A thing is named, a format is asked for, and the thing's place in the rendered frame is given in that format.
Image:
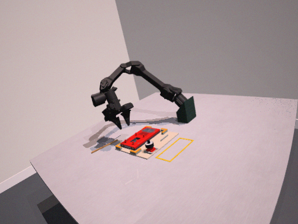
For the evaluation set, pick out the grey wheel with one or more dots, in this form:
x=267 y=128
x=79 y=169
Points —
x=150 y=145

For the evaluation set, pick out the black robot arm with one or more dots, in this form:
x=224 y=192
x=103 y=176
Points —
x=106 y=93

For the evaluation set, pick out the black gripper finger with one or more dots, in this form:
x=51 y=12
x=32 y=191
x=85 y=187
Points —
x=117 y=122
x=126 y=116

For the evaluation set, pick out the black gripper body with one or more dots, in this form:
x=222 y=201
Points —
x=119 y=109

